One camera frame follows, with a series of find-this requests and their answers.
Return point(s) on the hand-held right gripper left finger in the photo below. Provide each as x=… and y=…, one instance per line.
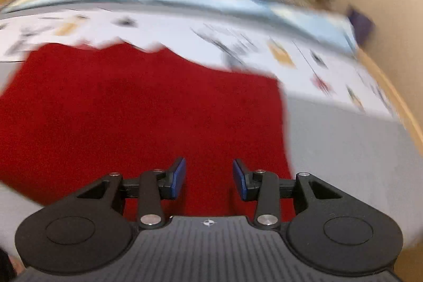
x=175, y=178

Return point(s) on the light blue bed sheet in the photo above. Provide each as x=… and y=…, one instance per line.
x=290, y=12

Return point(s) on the purple bag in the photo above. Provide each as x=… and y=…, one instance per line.
x=362, y=24

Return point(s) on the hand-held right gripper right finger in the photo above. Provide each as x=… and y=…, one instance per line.
x=240, y=181

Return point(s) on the red knit sweater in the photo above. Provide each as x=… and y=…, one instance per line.
x=132, y=110

